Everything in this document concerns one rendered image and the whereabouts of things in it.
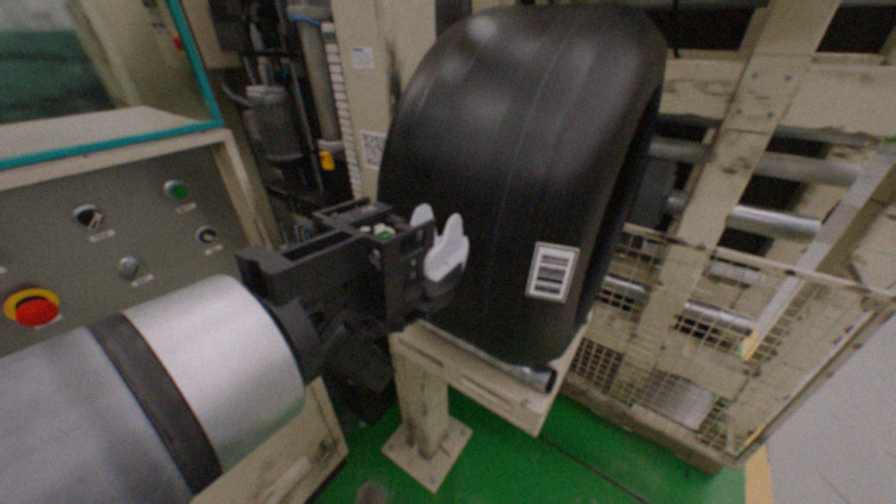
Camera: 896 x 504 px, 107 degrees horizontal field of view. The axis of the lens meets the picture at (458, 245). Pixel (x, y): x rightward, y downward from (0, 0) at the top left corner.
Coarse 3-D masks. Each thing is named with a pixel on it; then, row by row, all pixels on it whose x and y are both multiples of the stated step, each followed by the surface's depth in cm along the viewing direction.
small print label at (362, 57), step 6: (354, 48) 56; (360, 48) 55; (366, 48) 54; (354, 54) 56; (360, 54) 56; (366, 54) 55; (354, 60) 57; (360, 60) 56; (366, 60) 55; (372, 60) 55; (354, 66) 58; (360, 66) 57; (366, 66) 56; (372, 66) 55
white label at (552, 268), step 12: (540, 252) 32; (552, 252) 32; (564, 252) 32; (576, 252) 32; (540, 264) 33; (552, 264) 32; (564, 264) 32; (540, 276) 33; (552, 276) 33; (564, 276) 33; (528, 288) 34; (540, 288) 34; (552, 288) 33; (564, 288) 33; (564, 300) 34
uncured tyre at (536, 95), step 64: (448, 64) 38; (512, 64) 34; (576, 64) 32; (640, 64) 34; (448, 128) 36; (512, 128) 32; (576, 128) 31; (640, 128) 59; (384, 192) 41; (448, 192) 36; (512, 192) 32; (576, 192) 32; (512, 256) 33; (448, 320) 45; (512, 320) 37; (576, 320) 59
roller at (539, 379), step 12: (420, 324) 70; (444, 336) 67; (468, 348) 64; (492, 360) 62; (516, 372) 59; (528, 372) 58; (540, 372) 57; (552, 372) 57; (540, 384) 57; (552, 384) 56
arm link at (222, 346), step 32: (192, 288) 16; (224, 288) 16; (160, 320) 14; (192, 320) 14; (224, 320) 15; (256, 320) 15; (160, 352) 13; (192, 352) 13; (224, 352) 14; (256, 352) 15; (288, 352) 16; (192, 384) 13; (224, 384) 14; (256, 384) 15; (288, 384) 16; (224, 416) 14; (256, 416) 15; (288, 416) 17; (224, 448) 14; (256, 448) 16
